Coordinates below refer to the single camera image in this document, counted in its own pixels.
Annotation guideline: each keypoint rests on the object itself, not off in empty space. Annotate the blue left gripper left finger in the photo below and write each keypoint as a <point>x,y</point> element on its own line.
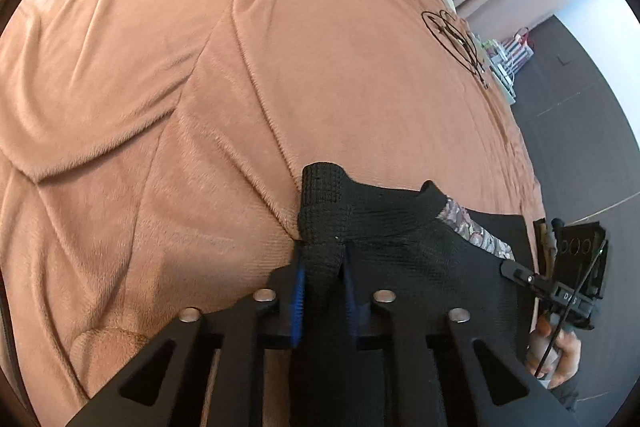
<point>297,301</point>

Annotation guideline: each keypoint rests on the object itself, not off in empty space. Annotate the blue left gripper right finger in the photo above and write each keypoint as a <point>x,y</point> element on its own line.
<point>351,302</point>

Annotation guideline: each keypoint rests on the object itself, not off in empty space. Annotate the black t-shirt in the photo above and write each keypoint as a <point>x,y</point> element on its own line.
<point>442,335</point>

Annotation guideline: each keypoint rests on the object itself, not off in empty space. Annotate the person right hand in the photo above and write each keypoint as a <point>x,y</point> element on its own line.
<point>553,360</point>

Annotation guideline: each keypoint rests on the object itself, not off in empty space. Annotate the white bedside cabinet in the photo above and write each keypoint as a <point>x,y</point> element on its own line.
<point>501,67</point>

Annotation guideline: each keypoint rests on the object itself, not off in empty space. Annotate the red white paper bags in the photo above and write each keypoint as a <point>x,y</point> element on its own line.
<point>515,52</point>

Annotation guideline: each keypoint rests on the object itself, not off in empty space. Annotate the orange-brown bed blanket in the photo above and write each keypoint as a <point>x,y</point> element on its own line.
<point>152,150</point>

